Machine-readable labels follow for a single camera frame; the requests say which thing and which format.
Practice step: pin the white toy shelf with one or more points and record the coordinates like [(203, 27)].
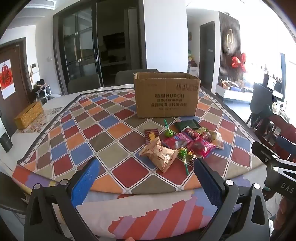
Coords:
[(193, 67)]

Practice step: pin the black framed glass sliding door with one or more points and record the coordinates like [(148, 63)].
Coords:
[(92, 46)]

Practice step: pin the dark interior door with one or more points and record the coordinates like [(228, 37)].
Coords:
[(207, 55)]

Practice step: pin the pink snack packet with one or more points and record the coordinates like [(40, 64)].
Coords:
[(201, 147), (174, 140)]

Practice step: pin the green lollipop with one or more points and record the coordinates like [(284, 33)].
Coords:
[(183, 153), (169, 133)]

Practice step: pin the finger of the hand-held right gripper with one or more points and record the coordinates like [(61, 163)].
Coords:
[(262, 151)]

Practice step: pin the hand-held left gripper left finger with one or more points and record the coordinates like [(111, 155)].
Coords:
[(86, 183)]

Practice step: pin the white wall intercom panel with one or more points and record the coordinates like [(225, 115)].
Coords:
[(34, 66)]

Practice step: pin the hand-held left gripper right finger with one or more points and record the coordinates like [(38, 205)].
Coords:
[(208, 183)]

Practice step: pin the brown snack packet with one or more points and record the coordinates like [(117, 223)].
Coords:
[(150, 148), (165, 158)]

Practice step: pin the small black device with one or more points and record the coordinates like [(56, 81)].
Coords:
[(5, 143)]

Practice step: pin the dark red small snack packet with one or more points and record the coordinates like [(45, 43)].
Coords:
[(151, 136)]

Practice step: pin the white snack packet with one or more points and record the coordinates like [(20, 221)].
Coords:
[(218, 140)]

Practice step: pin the brown entrance door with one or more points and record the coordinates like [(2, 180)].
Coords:
[(20, 76)]

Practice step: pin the patterned white table runner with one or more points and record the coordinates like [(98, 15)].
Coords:
[(50, 115)]

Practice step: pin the yellow tissue box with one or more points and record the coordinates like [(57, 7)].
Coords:
[(27, 115)]

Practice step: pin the yellow green candy wrapper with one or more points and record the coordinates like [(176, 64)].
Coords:
[(203, 132)]

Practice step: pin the dark teal chair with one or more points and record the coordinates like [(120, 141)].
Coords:
[(262, 97)]

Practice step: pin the red paper door decoration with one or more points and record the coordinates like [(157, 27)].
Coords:
[(7, 78)]

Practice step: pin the brown wooden chair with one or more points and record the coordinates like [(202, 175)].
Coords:
[(284, 136)]

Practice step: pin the black television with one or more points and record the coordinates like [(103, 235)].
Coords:
[(274, 83)]

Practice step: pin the grey dining chair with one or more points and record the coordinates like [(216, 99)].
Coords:
[(84, 83), (129, 77)]

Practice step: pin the white rack with dark bags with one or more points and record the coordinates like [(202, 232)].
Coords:
[(41, 89)]

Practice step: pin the dark green cloth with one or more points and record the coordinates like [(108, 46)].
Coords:
[(266, 112)]

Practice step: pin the small striped candy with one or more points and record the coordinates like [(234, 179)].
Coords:
[(193, 160)]

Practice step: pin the white low cabinet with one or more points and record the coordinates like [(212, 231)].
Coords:
[(231, 93)]

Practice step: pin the red bow decoration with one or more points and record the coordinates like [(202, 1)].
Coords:
[(239, 61)]

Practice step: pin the gold wall ornament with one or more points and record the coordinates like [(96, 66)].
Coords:
[(229, 38)]

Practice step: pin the checkered colourful tablecloth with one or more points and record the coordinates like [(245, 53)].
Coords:
[(92, 129)]

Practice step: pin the brown cardboard box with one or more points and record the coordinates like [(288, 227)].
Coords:
[(161, 97)]

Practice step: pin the dark green snack packet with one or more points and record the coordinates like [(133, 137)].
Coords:
[(186, 124)]

